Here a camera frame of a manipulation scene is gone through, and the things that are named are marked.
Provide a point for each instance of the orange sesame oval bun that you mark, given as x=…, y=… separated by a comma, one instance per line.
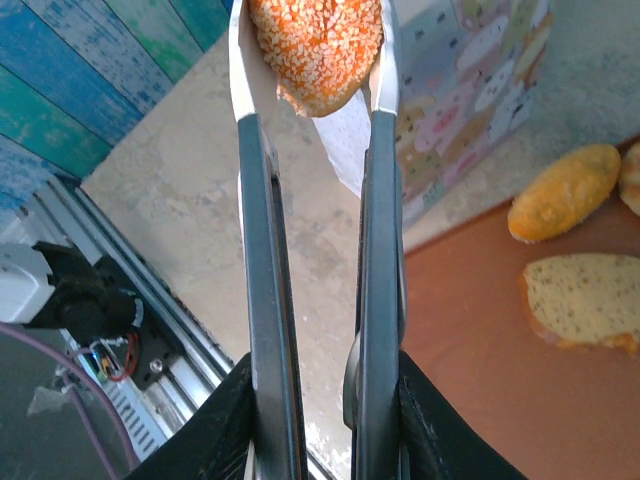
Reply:
x=564, y=195
x=315, y=50

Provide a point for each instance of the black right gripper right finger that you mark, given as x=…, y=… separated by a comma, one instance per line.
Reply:
x=440, y=440

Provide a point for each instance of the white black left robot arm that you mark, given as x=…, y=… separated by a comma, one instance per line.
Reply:
x=20, y=285

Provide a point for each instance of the white cartoon print paper bag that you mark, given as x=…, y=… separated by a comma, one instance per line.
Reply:
x=475, y=100

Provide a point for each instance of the grey metal sheet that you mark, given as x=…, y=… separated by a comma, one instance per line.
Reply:
x=30, y=450

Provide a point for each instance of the metal tongs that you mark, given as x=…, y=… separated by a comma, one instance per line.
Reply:
x=257, y=250

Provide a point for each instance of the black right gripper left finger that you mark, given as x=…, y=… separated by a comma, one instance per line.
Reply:
x=210, y=440

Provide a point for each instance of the aluminium rail beam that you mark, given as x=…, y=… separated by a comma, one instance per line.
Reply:
x=120, y=245

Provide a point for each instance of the beige seeded bread slice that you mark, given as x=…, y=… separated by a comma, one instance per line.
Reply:
x=580, y=300

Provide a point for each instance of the crumpled clear tape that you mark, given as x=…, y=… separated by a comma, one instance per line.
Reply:
x=47, y=400

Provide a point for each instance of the brown plastic tray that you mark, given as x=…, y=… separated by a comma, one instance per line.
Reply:
x=475, y=325

